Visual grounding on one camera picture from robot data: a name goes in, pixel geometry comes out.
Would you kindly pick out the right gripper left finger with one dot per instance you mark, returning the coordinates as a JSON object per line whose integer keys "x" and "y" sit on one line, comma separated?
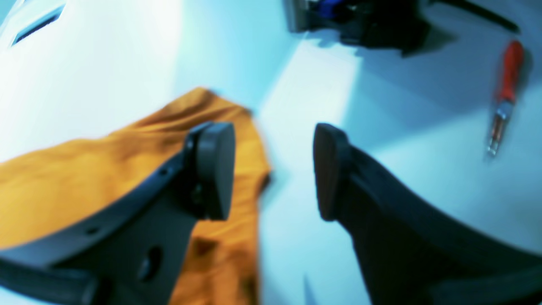
{"x": 130, "y": 253}

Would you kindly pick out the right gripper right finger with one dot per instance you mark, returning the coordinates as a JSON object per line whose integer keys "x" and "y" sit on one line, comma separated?
{"x": 409, "y": 252}

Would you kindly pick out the orange t-shirt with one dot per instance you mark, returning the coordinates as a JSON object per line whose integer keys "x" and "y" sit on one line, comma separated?
{"x": 46, "y": 190}

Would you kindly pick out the dark equipment on table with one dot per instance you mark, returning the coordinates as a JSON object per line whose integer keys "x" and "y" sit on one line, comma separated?
{"x": 373, "y": 24}

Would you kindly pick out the red handled screwdriver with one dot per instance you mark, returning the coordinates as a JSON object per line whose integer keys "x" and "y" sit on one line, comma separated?
{"x": 506, "y": 97}

